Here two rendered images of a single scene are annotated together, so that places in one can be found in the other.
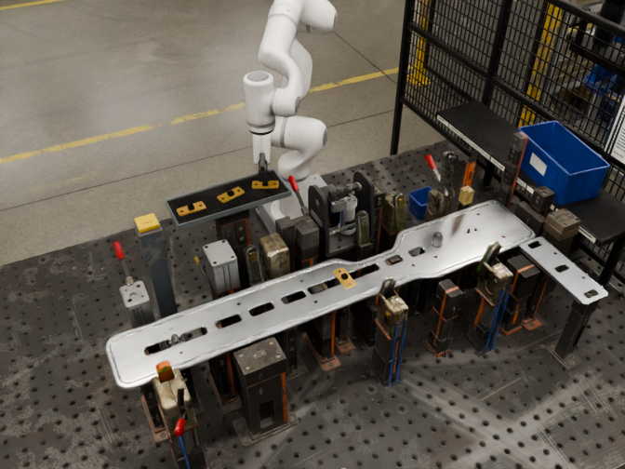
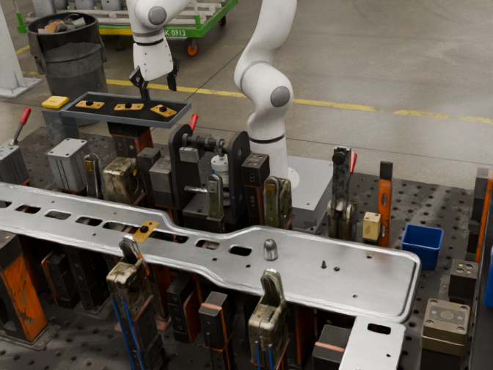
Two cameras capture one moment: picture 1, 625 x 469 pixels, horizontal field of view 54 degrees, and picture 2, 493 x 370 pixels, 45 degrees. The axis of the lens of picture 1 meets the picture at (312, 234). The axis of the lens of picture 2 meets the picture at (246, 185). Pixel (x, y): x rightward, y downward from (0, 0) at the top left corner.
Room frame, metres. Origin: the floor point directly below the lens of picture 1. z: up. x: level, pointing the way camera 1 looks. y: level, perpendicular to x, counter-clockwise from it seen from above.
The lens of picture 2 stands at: (0.77, -1.22, 1.89)
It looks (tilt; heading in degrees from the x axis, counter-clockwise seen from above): 33 degrees down; 52
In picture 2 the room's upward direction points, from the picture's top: 6 degrees counter-clockwise
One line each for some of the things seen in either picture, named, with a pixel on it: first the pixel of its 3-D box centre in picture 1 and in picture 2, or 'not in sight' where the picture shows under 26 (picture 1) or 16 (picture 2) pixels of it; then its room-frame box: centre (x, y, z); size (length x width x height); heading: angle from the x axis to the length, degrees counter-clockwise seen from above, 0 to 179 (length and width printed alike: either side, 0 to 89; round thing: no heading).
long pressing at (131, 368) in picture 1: (339, 282); (136, 233); (1.28, -0.08, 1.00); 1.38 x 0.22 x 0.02; 117
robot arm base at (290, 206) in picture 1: (294, 192); (268, 158); (1.87, 0.07, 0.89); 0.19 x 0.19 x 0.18
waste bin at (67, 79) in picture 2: not in sight; (73, 70); (2.36, 2.74, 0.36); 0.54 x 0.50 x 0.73; 25
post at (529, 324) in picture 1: (535, 288); not in sight; (1.39, -0.74, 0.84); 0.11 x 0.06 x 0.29; 27
